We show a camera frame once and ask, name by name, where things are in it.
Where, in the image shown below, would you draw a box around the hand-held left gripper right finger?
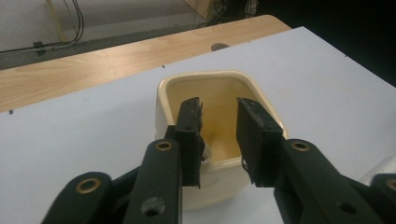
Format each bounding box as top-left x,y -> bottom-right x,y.
236,97 -> 387,224

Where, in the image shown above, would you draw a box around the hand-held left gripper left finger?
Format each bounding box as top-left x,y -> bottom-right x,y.
122,96 -> 206,224

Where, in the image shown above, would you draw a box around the clear pen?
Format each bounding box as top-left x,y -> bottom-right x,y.
200,144 -> 216,164

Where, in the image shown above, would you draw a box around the white stick pen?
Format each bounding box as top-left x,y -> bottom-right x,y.
359,155 -> 396,186

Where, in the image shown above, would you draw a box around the cream ceramic cup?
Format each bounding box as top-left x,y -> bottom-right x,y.
154,69 -> 290,211

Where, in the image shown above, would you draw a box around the white board sheet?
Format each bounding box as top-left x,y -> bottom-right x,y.
0,26 -> 396,224

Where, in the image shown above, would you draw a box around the wooden table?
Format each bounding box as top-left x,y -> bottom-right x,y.
0,13 -> 292,115

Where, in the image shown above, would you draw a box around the dark round table grommet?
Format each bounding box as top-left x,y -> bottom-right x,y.
210,42 -> 231,52

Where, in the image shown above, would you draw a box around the black hanging cables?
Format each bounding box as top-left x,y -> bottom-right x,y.
62,0 -> 86,46

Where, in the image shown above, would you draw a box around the black floor cable with clips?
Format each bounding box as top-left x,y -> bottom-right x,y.
0,40 -> 76,58

